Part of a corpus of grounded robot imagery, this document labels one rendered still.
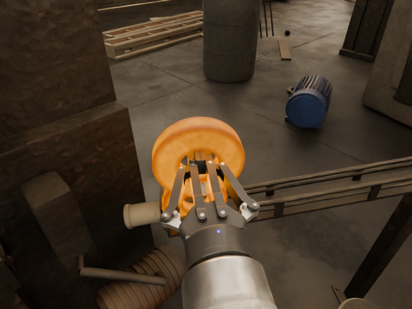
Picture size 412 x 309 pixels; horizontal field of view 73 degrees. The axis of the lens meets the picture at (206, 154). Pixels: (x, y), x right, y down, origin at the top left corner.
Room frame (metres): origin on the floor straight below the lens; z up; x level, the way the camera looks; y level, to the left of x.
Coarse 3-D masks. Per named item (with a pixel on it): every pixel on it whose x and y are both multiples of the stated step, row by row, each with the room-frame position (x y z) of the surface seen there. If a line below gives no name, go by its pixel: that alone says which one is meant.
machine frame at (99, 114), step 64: (0, 0) 0.54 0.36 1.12; (64, 0) 0.61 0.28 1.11; (0, 64) 0.51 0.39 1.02; (64, 64) 0.59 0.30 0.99; (0, 128) 0.48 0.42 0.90; (64, 128) 0.52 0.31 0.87; (128, 128) 0.61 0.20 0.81; (0, 192) 0.40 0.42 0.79; (128, 192) 0.58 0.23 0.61; (128, 256) 0.55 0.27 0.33
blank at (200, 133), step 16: (176, 128) 0.35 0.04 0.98; (192, 128) 0.34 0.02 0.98; (208, 128) 0.35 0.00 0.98; (224, 128) 0.36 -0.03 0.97; (160, 144) 0.34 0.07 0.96; (176, 144) 0.34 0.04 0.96; (192, 144) 0.34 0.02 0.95; (208, 144) 0.35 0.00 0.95; (224, 144) 0.35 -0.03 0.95; (240, 144) 0.36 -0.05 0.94; (160, 160) 0.34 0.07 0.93; (176, 160) 0.34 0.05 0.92; (224, 160) 0.35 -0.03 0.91; (240, 160) 0.36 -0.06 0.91; (160, 176) 0.34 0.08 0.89; (208, 192) 0.35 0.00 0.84
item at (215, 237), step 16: (192, 208) 0.24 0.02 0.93; (208, 208) 0.24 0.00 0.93; (192, 224) 0.21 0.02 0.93; (208, 224) 0.21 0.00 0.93; (224, 224) 0.19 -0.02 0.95; (240, 224) 0.21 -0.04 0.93; (192, 240) 0.18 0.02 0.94; (208, 240) 0.17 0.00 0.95; (224, 240) 0.17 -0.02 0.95; (240, 240) 0.18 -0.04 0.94; (192, 256) 0.16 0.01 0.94; (208, 256) 0.16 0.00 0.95
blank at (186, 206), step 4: (164, 192) 0.46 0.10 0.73; (168, 192) 0.44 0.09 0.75; (224, 192) 0.46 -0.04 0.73; (164, 196) 0.45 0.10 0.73; (168, 196) 0.44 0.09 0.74; (184, 196) 0.45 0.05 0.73; (208, 196) 0.45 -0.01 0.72; (224, 196) 0.46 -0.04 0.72; (164, 200) 0.44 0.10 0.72; (168, 200) 0.44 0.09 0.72; (184, 200) 0.47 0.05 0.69; (204, 200) 0.48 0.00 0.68; (208, 200) 0.46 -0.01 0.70; (224, 200) 0.46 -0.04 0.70; (164, 204) 0.44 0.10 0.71; (168, 204) 0.44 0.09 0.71; (184, 204) 0.46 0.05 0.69; (188, 204) 0.47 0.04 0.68; (192, 204) 0.47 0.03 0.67; (164, 208) 0.44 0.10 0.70; (180, 208) 0.44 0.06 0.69; (184, 208) 0.45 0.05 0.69; (188, 208) 0.46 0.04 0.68; (180, 212) 0.44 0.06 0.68; (184, 212) 0.45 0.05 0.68
